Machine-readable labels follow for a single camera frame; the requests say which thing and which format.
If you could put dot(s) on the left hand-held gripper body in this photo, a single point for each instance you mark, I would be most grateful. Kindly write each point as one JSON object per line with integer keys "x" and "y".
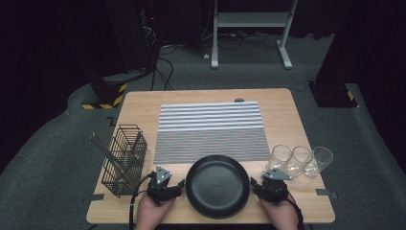
{"x": 161, "y": 179}

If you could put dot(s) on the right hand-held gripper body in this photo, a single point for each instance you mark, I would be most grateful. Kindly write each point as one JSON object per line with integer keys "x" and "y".
{"x": 274, "y": 188}

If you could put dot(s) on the clear drinking glass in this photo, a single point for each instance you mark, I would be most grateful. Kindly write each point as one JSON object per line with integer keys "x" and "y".
{"x": 320, "y": 159}
{"x": 298, "y": 161}
{"x": 279, "y": 156}

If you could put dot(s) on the black plate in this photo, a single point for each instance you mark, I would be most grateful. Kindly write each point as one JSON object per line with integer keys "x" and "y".
{"x": 217, "y": 187}

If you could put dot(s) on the person's right hand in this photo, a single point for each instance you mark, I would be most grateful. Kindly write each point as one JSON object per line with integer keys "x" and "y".
{"x": 282, "y": 215}

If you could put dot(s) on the person's left hand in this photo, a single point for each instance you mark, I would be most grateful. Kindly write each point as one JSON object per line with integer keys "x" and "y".
{"x": 150, "y": 214}

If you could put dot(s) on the grey tape piece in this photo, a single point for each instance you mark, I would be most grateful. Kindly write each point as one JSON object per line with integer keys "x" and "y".
{"x": 95, "y": 197}
{"x": 324, "y": 192}

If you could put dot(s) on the grey striped placemat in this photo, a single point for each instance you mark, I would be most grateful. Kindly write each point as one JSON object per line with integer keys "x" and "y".
{"x": 210, "y": 134}

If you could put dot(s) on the long grey utensil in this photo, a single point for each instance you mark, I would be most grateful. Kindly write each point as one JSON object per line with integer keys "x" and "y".
{"x": 102, "y": 147}

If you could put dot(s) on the round table grommet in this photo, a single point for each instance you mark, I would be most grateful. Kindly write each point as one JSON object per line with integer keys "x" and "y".
{"x": 239, "y": 100}

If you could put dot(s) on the black stand with striped base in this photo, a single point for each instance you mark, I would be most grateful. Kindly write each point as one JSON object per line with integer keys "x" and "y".
{"x": 332, "y": 92}
{"x": 108, "y": 89}

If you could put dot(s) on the white plug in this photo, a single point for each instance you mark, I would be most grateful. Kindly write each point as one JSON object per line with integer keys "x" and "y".
{"x": 206, "y": 56}

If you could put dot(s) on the white metal stand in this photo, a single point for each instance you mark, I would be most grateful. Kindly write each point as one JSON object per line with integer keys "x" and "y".
{"x": 252, "y": 19}

